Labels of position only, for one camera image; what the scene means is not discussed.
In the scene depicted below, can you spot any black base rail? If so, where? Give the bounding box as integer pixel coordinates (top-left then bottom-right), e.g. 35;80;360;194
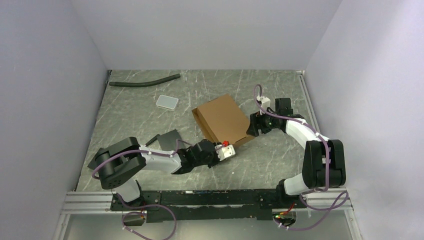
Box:
110;189;301;223

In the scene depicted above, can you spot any black foam tube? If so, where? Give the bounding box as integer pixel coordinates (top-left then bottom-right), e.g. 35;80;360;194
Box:
108;73;181;88

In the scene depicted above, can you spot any brown cardboard paper box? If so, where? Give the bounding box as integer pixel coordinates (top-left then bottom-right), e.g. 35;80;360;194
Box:
192;94;254;148

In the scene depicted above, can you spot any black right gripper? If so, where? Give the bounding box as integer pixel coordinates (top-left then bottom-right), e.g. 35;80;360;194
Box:
246;107;280;137

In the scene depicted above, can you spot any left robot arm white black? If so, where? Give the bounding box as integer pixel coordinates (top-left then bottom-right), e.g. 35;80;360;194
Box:
88;137;236;210

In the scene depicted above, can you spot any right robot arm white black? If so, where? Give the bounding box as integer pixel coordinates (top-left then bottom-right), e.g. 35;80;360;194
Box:
246;96;346;208

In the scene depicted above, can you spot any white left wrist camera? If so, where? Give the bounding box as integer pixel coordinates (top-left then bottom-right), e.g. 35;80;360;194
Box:
215;141;236;162

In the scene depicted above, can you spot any black rectangular box centre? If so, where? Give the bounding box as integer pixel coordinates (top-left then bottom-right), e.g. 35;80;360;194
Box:
157;129;181;151

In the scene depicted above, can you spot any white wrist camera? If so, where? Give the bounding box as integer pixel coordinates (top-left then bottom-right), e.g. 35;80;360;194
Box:
256;96;271;115
215;141;236;162

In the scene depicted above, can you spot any small metal hammer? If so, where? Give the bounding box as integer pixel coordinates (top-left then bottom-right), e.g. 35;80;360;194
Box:
144;134;161;147

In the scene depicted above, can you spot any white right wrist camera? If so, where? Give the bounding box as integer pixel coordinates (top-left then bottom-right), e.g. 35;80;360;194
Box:
256;96;271;115

